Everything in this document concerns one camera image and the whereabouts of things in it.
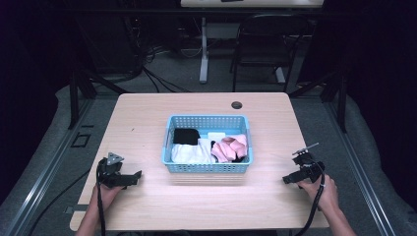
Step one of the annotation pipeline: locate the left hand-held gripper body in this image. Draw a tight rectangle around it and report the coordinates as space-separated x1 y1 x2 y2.
96 151 130 189

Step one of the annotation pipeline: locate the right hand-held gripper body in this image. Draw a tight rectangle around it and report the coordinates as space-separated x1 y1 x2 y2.
291 142 327 185

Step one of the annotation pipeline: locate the person's left hand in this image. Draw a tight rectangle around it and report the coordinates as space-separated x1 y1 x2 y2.
92 183 128 211

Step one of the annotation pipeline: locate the person's right hand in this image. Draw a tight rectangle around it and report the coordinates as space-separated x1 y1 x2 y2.
297 174 340 214

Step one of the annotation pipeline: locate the white cloth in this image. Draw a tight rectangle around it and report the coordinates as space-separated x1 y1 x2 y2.
170 138 217 164

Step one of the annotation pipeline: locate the black cloth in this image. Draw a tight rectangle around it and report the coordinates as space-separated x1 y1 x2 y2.
172 128 202 147

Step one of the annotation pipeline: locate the light blue plastic basket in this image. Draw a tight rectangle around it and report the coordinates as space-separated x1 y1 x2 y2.
160 114 255 174

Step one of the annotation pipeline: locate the pink cloth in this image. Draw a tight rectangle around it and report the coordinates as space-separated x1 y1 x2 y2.
210 133 249 164

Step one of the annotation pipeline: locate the small pale cloth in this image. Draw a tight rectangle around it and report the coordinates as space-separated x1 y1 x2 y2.
207 131 227 143

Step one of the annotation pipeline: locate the white desk foot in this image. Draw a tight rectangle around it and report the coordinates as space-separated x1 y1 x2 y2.
274 66 287 85

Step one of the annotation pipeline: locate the black folding chair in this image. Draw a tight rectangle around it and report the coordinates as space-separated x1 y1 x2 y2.
228 13 311 94

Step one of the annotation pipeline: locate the white desk leg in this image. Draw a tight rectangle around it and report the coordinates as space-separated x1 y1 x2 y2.
199 16 210 85

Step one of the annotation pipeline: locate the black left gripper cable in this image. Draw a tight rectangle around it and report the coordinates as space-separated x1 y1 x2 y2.
95 160 107 236

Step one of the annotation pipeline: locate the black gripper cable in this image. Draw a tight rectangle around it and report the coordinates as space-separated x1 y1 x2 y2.
95 160 107 236
293 171 327 236

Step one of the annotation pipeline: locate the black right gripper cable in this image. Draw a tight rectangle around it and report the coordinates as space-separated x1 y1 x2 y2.
293 171 327 236

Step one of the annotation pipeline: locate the aluminium floor rail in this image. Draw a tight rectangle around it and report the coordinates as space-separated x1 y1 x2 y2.
3 97 94 236
323 99 397 236

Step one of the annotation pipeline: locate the black floor cable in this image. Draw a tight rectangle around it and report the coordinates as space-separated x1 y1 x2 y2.
29 168 91 236

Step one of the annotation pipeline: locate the black metal frame stand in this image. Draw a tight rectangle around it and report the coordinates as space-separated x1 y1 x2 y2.
287 63 349 134
66 63 130 131

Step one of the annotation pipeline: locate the bundle of floor cables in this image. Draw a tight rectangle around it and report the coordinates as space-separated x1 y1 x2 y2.
126 19 205 94

